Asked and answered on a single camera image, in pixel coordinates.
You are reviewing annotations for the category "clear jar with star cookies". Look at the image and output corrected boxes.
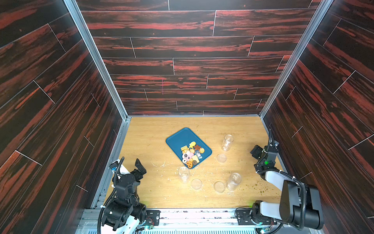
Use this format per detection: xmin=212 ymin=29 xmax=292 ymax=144
xmin=221 ymin=135 xmax=234 ymax=151

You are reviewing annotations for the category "clear jar with pink cookies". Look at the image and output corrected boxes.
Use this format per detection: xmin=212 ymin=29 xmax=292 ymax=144
xmin=226 ymin=173 xmax=242 ymax=191

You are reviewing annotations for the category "clear jar lid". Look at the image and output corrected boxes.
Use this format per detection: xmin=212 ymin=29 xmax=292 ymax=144
xmin=216 ymin=154 xmax=228 ymax=163
xmin=213 ymin=181 xmax=226 ymax=193
xmin=191 ymin=179 xmax=203 ymax=190

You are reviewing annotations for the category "clear jar with yellow cookies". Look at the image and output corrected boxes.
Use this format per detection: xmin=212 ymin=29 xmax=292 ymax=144
xmin=178 ymin=166 xmax=190 ymax=183

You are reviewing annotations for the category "brown pretzel cookie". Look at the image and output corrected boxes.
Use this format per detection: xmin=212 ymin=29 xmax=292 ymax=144
xmin=186 ymin=161 xmax=193 ymax=169

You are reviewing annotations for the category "pale yellow rectangular biscuit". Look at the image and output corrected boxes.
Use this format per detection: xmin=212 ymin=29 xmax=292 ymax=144
xmin=192 ymin=155 xmax=199 ymax=163

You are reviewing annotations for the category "yellow fish shaped cookie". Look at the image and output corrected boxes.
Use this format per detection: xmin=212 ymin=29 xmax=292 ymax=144
xmin=189 ymin=141 xmax=196 ymax=148

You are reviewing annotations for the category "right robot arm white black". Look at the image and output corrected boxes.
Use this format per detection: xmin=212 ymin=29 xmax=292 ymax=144
xmin=249 ymin=145 xmax=324 ymax=231

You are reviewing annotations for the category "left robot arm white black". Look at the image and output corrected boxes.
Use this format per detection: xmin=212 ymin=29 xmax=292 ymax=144
xmin=97 ymin=158 xmax=147 ymax=234

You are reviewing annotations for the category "teal plastic tray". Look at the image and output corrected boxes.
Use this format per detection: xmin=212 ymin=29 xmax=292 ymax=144
xmin=166 ymin=127 xmax=212 ymax=169

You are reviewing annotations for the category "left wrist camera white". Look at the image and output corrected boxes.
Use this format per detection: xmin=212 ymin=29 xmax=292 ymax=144
xmin=109 ymin=160 xmax=129 ymax=175

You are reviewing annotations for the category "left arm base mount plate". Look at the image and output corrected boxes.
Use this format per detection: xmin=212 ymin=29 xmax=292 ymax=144
xmin=138 ymin=210 xmax=161 ymax=227

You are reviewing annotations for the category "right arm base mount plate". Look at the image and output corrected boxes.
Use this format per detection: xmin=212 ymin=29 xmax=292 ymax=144
xmin=234 ymin=208 xmax=274 ymax=226

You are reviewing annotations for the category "aluminium front rail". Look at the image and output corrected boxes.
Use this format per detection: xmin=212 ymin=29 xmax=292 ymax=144
xmin=75 ymin=208 xmax=325 ymax=234

